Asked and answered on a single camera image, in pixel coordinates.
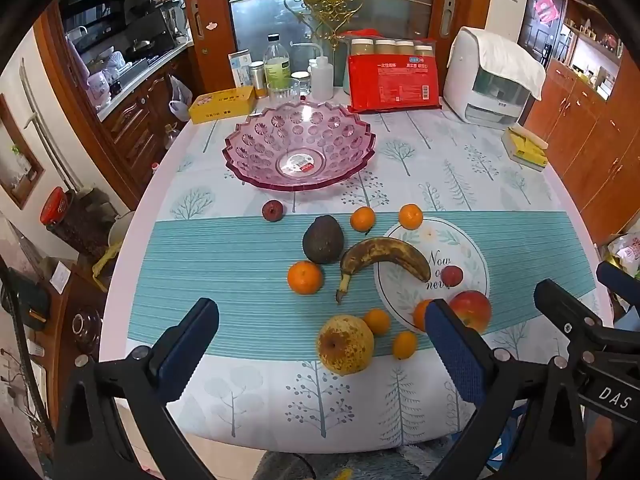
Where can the yellow tin box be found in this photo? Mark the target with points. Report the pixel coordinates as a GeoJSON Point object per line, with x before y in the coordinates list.
{"type": "Point", "coordinates": [222, 104]}

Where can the small red plum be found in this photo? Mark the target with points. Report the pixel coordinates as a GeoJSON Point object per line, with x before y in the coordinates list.
{"type": "Point", "coordinates": [272, 210]}
{"type": "Point", "coordinates": [452, 276]}

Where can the wooden wall shelf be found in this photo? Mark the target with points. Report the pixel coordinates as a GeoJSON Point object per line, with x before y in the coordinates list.
{"type": "Point", "coordinates": [595, 42]}

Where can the red pack of paper cups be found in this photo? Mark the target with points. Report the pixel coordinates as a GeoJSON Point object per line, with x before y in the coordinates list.
{"type": "Point", "coordinates": [392, 80]}

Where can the white blue carton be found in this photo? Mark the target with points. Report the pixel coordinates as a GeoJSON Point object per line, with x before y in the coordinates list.
{"type": "Point", "coordinates": [240, 70]}

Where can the teal plastic container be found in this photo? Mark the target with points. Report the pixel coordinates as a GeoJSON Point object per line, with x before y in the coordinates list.
{"type": "Point", "coordinates": [344, 65]}

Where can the metal can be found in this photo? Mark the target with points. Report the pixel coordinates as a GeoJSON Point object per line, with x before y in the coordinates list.
{"type": "Point", "coordinates": [257, 79]}

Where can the large mandarin orange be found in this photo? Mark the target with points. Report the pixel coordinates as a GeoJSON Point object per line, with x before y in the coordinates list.
{"type": "Point", "coordinates": [305, 277]}

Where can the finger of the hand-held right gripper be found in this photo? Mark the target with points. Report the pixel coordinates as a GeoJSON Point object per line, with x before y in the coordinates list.
{"type": "Point", "coordinates": [617, 280]}
{"type": "Point", "coordinates": [565, 307]}

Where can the yellow spotted pear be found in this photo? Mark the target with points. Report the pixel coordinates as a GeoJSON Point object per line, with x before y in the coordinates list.
{"type": "Point", "coordinates": [345, 345]}

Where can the tree printed tablecloth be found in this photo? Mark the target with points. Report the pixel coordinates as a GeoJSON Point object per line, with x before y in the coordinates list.
{"type": "Point", "coordinates": [450, 160]}

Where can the teal striped table runner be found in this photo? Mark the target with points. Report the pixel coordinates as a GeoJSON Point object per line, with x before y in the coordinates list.
{"type": "Point", "coordinates": [225, 270]}

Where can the red lid jar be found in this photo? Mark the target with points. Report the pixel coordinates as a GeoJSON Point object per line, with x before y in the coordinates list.
{"type": "Point", "coordinates": [65, 220]}

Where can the red apple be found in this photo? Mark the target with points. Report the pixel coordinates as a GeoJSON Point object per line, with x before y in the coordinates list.
{"type": "Point", "coordinates": [472, 310]}

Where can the person's right forearm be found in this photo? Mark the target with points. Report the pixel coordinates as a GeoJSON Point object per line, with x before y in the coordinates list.
{"type": "Point", "coordinates": [600, 445]}

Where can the wooden picture frame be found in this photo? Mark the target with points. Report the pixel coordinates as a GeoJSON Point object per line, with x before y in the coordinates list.
{"type": "Point", "coordinates": [15, 125]}

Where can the white plastic bag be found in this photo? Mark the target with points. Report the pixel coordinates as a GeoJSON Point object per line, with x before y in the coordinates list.
{"type": "Point", "coordinates": [180, 95]}

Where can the clear plastic bottle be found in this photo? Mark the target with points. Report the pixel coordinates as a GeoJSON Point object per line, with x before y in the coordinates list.
{"type": "Point", "coordinates": [171, 136]}

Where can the brown entrance door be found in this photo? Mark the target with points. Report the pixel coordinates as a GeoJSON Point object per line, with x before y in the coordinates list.
{"type": "Point", "coordinates": [537, 40]}

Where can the wooden kitchen cabinet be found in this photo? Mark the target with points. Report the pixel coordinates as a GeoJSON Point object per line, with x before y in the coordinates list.
{"type": "Point", "coordinates": [135, 135]}

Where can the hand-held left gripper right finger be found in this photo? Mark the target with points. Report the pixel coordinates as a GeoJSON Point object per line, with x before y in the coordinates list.
{"type": "Point", "coordinates": [455, 355]}

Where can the wooden wall cabinets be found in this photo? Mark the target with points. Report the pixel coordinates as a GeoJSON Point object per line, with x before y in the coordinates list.
{"type": "Point", "coordinates": [590, 150]}

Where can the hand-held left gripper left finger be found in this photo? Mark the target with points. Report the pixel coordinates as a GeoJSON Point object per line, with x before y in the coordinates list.
{"type": "Point", "coordinates": [190, 345]}

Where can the yellow sponge pack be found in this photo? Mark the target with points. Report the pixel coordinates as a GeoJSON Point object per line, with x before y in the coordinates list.
{"type": "Point", "coordinates": [525, 149]}

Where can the glass bottle with green label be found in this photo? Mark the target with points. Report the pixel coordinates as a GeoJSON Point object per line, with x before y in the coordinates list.
{"type": "Point", "coordinates": [276, 67]}

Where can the snack bag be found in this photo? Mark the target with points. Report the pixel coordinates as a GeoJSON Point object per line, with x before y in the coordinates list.
{"type": "Point", "coordinates": [627, 250]}

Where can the white squeeze bottle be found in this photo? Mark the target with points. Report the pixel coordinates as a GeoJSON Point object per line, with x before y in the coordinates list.
{"type": "Point", "coordinates": [320, 77]}

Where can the small glass jar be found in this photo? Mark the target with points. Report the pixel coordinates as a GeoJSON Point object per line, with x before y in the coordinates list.
{"type": "Point", "coordinates": [301, 82]}

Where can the clear drinking glass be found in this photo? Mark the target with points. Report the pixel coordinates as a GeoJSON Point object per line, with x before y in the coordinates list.
{"type": "Point", "coordinates": [284, 94]}

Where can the white countertop appliance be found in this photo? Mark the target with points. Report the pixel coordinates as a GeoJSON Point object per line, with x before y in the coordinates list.
{"type": "Point", "coordinates": [465, 80]}

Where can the white cloth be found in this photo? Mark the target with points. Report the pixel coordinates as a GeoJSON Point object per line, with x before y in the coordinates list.
{"type": "Point", "coordinates": [510, 55]}

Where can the pink glass fruit bowl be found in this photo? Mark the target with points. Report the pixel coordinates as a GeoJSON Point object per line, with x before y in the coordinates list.
{"type": "Point", "coordinates": [260, 135]}

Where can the yellow plastic tool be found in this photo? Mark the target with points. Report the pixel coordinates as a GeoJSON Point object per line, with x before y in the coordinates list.
{"type": "Point", "coordinates": [104, 264]}

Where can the small oval yellowish mandarin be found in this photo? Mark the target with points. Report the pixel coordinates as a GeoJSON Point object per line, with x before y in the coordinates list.
{"type": "Point", "coordinates": [405, 345]}

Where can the dark teapot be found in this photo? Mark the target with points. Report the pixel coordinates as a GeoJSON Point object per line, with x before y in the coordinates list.
{"type": "Point", "coordinates": [86, 327]}

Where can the floral white pot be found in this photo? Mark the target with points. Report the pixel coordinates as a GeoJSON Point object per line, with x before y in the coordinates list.
{"type": "Point", "coordinates": [96, 89]}

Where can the dark avocado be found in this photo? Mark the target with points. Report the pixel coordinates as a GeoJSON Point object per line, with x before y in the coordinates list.
{"type": "Point", "coordinates": [322, 240]}

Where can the spotted ripe banana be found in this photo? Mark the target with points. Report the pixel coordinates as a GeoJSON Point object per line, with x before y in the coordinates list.
{"type": "Point", "coordinates": [380, 255]}

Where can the red door decoration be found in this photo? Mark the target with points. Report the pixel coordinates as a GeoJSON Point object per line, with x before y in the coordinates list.
{"type": "Point", "coordinates": [546, 9]}

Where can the small mandarin orange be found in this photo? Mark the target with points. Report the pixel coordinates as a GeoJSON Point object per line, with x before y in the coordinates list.
{"type": "Point", "coordinates": [362, 219]}
{"type": "Point", "coordinates": [411, 216]}
{"type": "Point", "coordinates": [420, 315]}
{"type": "Point", "coordinates": [376, 321]}

